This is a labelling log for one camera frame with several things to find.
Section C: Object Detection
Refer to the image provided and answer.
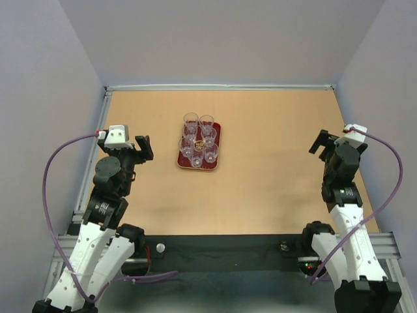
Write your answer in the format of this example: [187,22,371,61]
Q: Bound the clear glass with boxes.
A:
[183,112,199,131]
[182,125,197,143]
[199,114,214,132]
[179,138,194,159]
[190,150,204,168]

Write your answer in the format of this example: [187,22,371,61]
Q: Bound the clear glass corner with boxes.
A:
[201,127,217,147]

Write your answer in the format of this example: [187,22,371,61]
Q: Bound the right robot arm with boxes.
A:
[300,125,402,312]

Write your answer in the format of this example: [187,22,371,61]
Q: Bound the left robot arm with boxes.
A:
[33,130,154,312]

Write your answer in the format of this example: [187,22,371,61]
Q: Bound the red lacquer tray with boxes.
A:
[177,123,221,170]

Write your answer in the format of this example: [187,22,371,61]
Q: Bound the black base mat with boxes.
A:
[107,233,339,273]

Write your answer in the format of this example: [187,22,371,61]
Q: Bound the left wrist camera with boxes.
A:
[97,125,133,149]

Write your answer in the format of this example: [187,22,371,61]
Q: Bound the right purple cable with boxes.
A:
[311,128,405,285]

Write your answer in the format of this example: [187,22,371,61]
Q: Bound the purple cable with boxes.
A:
[311,128,405,285]
[42,132,180,303]

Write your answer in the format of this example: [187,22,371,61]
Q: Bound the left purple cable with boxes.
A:
[42,132,180,303]

